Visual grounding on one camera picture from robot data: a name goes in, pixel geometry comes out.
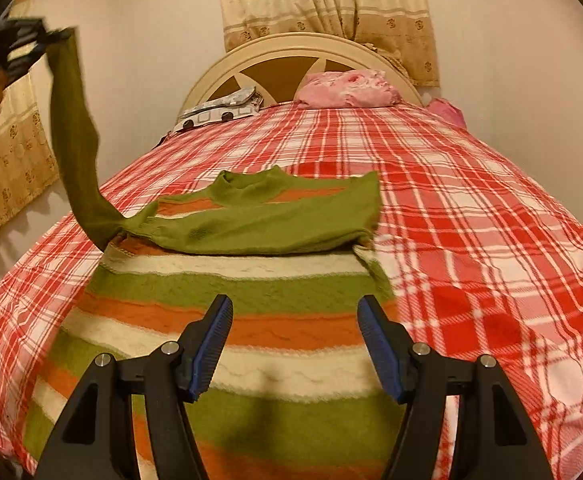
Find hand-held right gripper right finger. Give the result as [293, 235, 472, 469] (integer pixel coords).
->
[356, 294, 555, 480]

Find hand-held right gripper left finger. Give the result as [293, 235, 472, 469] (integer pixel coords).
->
[34, 294, 234, 480]

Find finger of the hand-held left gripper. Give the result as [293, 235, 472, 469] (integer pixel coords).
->
[18, 18, 78, 45]
[0, 41, 54, 82]

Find green striped knit sweater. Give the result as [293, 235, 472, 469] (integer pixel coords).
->
[21, 27, 408, 480]

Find beige floral side curtain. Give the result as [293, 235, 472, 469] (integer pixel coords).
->
[0, 0, 62, 267]

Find red plaid blanket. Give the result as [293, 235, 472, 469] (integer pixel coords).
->
[0, 100, 583, 480]

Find grey white patterned pillow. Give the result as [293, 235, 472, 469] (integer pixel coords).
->
[176, 87, 263, 132]

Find cream wooden headboard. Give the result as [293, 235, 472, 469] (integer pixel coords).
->
[175, 32, 437, 133]

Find pink cloth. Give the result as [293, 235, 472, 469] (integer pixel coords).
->
[424, 97, 467, 129]

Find pink floral pillow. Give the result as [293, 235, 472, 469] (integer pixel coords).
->
[294, 70, 402, 109]

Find beige floral window curtain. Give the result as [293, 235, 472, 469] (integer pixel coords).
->
[210, 0, 442, 87]

